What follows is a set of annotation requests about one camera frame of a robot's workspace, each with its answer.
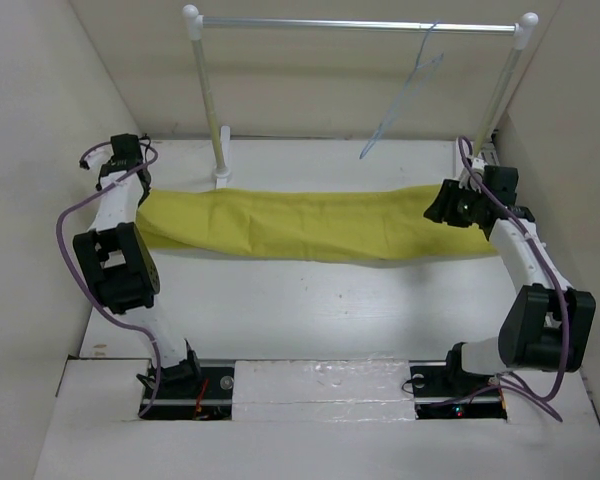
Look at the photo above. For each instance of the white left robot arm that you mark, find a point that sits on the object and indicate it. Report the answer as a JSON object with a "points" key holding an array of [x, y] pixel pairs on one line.
{"points": [[118, 268]]}

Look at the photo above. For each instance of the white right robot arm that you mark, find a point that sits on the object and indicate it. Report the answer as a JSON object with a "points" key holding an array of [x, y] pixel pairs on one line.
{"points": [[547, 327]]}

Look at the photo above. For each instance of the aluminium rail at right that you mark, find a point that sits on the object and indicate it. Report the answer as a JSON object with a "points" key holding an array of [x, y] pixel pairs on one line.
{"points": [[490, 155]]}

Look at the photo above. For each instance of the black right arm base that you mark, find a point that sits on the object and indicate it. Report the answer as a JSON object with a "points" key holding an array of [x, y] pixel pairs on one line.
{"points": [[438, 396]]}

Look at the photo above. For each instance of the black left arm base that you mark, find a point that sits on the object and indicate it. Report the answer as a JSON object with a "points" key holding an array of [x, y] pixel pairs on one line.
{"points": [[207, 399]]}

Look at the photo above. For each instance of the yellow-green trousers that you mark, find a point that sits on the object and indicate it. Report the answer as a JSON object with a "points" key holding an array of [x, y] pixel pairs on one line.
{"points": [[325, 227]]}

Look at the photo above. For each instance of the light blue wire hanger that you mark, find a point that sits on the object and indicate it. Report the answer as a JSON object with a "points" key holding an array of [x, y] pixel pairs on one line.
{"points": [[421, 72]]}

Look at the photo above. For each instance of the white and silver clothes rack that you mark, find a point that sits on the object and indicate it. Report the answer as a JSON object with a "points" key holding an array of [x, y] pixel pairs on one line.
{"points": [[323, 79]]}

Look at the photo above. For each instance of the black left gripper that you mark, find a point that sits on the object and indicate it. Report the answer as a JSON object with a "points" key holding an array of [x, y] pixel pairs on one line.
{"points": [[143, 196]]}

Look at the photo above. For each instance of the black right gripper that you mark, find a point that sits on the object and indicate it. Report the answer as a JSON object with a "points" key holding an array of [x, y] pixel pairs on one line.
{"points": [[438, 211]]}

